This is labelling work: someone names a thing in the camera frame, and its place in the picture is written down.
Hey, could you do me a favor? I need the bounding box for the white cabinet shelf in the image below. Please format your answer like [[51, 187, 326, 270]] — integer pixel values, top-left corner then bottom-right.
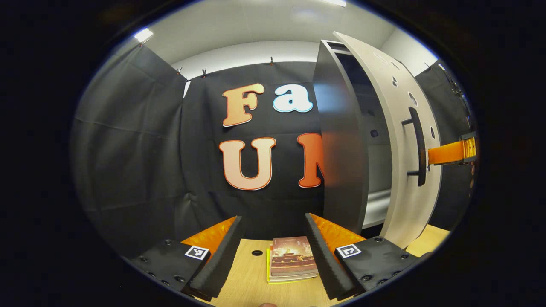
[[363, 189, 392, 229]]

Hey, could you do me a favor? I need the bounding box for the black backdrop cloth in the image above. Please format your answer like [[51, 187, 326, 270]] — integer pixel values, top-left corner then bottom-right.
[[70, 43, 476, 256]]

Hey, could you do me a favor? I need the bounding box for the grey cabinet door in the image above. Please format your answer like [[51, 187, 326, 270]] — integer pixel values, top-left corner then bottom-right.
[[333, 31, 444, 250]]

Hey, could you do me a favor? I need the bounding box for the dark grey cabinet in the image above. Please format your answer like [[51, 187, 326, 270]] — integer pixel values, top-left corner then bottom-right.
[[313, 39, 393, 237]]

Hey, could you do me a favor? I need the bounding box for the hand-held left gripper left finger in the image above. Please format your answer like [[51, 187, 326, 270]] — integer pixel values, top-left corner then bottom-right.
[[124, 215, 244, 301]]

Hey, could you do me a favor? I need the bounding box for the black door handle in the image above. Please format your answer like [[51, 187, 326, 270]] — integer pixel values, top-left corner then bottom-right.
[[401, 107, 428, 187]]

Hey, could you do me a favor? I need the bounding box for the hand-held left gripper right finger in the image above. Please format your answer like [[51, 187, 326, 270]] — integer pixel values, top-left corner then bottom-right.
[[305, 212, 431, 301]]

